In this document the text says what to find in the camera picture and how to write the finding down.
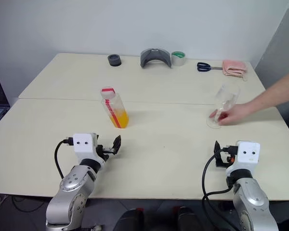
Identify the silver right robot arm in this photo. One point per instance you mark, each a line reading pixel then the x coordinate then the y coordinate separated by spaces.
pixel 253 199

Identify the clear wine glass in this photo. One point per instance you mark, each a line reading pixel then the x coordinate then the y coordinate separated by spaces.
pixel 225 96

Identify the grey curved plastic visor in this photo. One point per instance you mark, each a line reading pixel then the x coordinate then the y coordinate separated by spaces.
pixel 149 57

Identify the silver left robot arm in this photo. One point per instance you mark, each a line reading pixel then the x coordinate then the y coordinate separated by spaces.
pixel 72 183

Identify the person's bare forearm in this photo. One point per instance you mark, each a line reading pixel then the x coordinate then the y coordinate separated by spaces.
pixel 274 96

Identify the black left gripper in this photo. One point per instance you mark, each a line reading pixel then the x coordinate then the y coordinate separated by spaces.
pixel 100 150

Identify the white bottle cap red stripe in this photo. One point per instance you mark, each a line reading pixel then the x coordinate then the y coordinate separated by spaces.
pixel 108 92

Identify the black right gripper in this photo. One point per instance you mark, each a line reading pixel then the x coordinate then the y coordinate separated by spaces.
pixel 222 161

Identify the plastic bottle with orange liquid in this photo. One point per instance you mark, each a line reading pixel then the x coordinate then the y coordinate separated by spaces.
pixel 119 118

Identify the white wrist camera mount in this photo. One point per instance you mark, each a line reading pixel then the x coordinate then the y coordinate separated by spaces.
pixel 248 154
pixel 83 146

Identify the black round cylinder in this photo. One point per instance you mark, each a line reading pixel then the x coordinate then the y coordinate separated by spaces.
pixel 114 60

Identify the tape roll with green core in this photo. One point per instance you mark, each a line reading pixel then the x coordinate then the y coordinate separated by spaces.
pixel 178 59

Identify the person's bare hand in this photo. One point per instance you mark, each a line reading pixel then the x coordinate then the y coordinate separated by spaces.
pixel 236 115

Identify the pink folded cloth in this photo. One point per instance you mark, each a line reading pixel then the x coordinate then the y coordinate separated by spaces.
pixel 233 67

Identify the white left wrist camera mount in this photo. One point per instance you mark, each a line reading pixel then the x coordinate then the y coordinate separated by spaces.
pixel 83 146

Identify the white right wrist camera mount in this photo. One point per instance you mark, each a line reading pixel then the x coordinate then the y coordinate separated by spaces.
pixel 248 154

